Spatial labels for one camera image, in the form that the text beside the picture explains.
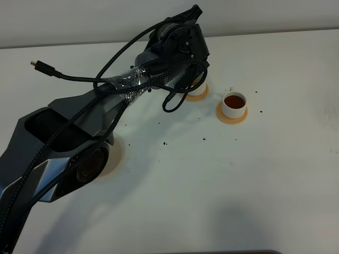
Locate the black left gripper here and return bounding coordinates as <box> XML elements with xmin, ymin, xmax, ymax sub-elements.
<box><xmin>149</xmin><ymin>4</ymin><xmax>203</xmax><ymax>40</ymax></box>

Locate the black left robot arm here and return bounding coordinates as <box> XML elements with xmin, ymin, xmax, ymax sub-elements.
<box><xmin>1</xmin><ymin>5</ymin><xmax>209</xmax><ymax>253</ymax></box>

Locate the beige round teapot coaster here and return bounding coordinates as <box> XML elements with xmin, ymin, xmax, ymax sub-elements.
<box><xmin>99</xmin><ymin>135</ymin><xmax>125</xmax><ymax>179</ymax></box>

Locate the white teacup far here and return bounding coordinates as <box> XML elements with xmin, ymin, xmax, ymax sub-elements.
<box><xmin>188</xmin><ymin>81</ymin><xmax>207</xmax><ymax>96</ymax></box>

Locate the white teacup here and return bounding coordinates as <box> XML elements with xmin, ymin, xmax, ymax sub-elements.
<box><xmin>188</xmin><ymin>81</ymin><xmax>207</xmax><ymax>96</ymax></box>
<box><xmin>221</xmin><ymin>87</ymin><xmax>247</xmax><ymax>119</ymax></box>

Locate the orange coaster far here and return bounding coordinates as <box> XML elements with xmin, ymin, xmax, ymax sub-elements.
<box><xmin>185</xmin><ymin>83</ymin><xmax>209</xmax><ymax>102</ymax></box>

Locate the orange coaster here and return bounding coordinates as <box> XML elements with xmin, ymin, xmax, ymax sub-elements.
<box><xmin>185</xmin><ymin>83</ymin><xmax>209</xmax><ymax>102</ymax></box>
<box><xmin>216</xmin><ymin>102</ymin><xmax>248</xmax><ymax>125</ymax></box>

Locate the white teacup near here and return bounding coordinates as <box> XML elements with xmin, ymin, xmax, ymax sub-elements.
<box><xmin>221</xmin><ymin>87</ymin><xmax>247</xmax><ymax>119</ymax></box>

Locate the orange coaster near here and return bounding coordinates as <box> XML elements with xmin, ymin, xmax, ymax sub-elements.
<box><xmin>216</xmin><ymin>102</ymin><xmax>248</xmax><ymax>125</ymax></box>

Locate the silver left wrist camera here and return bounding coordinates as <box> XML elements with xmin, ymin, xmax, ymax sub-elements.
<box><xmin>164</xmin><ymin>71</ymin><xmax>193</xmax><ymax>93</ymax></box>

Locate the loose black HDMI cable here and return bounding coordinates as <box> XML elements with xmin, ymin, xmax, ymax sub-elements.
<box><xmin>29</xmin><ymin>60</ymin><xmax>106</xmax><ymax>83</ymax></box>

